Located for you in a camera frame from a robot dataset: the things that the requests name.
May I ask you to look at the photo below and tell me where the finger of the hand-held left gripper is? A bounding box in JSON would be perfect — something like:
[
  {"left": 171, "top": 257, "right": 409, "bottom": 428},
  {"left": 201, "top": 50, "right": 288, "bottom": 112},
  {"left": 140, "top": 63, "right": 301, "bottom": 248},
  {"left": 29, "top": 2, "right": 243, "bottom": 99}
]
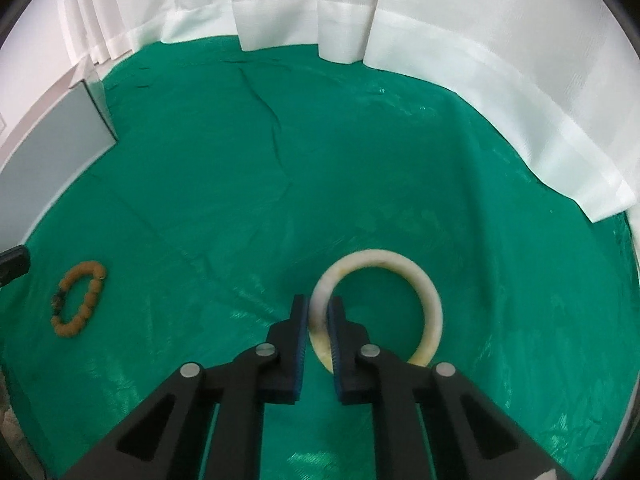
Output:
[{"left": 0, "top": 246, "right": 32, "bottom": 288}]

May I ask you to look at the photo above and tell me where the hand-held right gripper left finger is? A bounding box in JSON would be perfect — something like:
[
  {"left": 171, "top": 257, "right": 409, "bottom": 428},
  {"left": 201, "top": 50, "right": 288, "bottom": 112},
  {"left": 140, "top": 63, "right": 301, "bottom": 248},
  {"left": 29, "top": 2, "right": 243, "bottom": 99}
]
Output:
[{"left": 62, "top": 294, "right": 308, "bottom": 480}]

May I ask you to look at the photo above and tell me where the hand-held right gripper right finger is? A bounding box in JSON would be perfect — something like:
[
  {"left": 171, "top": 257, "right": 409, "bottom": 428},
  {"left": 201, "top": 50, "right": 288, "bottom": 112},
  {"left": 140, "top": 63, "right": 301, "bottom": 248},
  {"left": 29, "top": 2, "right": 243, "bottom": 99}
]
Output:
[{"left": 327, "top": 296, "right": 576, "bottom": 480}]

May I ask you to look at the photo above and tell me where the orange beaded bracelet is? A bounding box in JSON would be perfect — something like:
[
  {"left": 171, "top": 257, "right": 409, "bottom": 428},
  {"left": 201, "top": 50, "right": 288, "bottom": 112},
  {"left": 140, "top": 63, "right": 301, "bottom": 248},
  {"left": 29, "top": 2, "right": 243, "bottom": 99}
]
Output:
[{"left": 50, "top": 260, "right": 108, "bottom": 339}]

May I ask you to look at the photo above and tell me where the white bangle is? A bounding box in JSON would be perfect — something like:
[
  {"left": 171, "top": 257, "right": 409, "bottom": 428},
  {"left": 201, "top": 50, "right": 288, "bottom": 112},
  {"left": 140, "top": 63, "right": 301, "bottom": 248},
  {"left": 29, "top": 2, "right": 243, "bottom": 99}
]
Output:
[{"left": 307, "top": 248, "right": 443, "bottom": 376}]

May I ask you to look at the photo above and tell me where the white cardboard box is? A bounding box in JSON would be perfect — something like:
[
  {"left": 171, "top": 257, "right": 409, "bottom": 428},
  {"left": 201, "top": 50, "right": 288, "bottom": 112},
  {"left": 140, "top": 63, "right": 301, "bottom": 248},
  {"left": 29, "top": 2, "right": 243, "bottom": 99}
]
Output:
[{"left": 0, "top": 55, "right": 120, "bottom": 221}]

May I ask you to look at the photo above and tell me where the green table cloth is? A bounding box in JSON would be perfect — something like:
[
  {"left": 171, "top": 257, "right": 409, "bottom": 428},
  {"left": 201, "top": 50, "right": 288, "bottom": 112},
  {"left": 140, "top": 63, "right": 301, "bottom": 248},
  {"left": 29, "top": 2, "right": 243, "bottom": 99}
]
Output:
[{"left": 0, "top": 35, "right": 640, "bottom": 480}]

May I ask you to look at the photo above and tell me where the white curtain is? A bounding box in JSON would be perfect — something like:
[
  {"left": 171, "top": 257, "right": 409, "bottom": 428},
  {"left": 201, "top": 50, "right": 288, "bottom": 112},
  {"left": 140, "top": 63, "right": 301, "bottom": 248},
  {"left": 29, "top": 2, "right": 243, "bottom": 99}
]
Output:
[{"left": 0, "top": 0, "right": 640, "bottom": 224}]

